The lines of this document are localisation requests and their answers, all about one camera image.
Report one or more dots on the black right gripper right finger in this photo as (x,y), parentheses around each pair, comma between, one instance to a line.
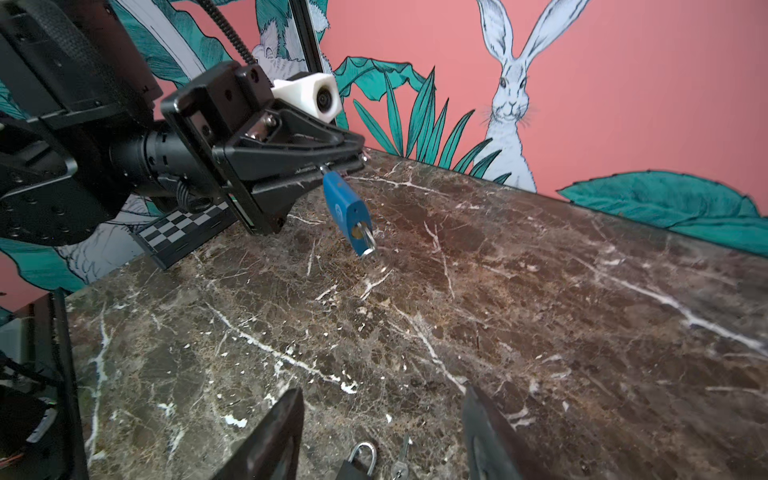
(494,449)

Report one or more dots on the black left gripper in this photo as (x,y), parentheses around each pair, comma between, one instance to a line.
(220,117)

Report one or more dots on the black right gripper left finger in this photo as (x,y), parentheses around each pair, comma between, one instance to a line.
(271,451)

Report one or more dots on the black padlock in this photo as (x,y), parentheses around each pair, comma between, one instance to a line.
(360,464)

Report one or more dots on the blue padlock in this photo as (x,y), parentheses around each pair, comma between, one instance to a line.
(349,212)

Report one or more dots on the silver key with ring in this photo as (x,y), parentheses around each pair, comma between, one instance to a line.
(400,469)

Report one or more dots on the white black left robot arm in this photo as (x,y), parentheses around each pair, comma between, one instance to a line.
(96,129)

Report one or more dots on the black white checkerboard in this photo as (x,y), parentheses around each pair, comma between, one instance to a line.
(169,239)

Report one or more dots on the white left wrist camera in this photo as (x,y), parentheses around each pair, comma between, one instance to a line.
(315,94)

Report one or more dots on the black corner frame post left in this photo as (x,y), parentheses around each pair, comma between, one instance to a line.
(308,41)

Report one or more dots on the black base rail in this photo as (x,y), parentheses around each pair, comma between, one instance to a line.
(41,427)

